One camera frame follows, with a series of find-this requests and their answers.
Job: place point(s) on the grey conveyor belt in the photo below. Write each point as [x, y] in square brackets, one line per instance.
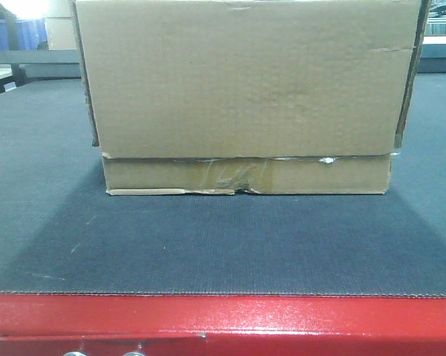
[61, 233]

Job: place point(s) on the grey background bench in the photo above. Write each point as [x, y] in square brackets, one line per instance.
[24, 66]

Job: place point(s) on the brown cardboard carton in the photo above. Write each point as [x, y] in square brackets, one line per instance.
[258, 97]

